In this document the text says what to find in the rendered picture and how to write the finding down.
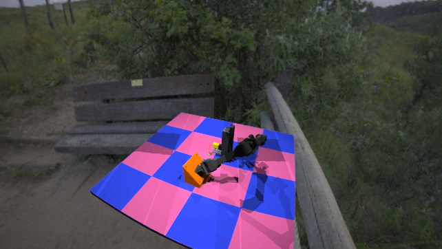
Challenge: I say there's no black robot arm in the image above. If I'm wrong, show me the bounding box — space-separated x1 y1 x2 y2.
194 134 267 177

